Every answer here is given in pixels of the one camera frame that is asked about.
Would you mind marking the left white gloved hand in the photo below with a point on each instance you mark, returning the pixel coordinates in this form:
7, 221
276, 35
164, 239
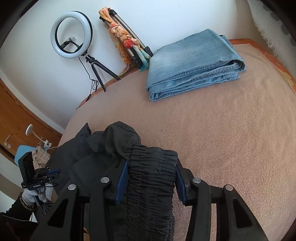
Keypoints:
30, 196

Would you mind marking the folded blue jeans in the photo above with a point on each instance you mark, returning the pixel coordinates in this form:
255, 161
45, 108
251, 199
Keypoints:
197, 61

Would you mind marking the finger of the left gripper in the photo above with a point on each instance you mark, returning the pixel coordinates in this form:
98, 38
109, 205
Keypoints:
52, 171
49, 177

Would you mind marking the black pants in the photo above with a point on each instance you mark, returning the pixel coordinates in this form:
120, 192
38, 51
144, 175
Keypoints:
146, 211

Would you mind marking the white ring light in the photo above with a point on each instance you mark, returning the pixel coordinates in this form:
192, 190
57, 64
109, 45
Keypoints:
71, 35

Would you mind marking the left dark sleeve forearm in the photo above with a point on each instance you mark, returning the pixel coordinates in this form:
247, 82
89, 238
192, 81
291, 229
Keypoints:
15, 223

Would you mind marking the plaid beige cloth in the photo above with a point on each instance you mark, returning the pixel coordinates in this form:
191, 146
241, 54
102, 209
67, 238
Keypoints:
40, 157

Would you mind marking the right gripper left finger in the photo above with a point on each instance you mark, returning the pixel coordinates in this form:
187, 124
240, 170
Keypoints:
107, 191

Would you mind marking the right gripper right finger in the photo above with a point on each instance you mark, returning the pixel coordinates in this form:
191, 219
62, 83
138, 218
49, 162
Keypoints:
194, 192

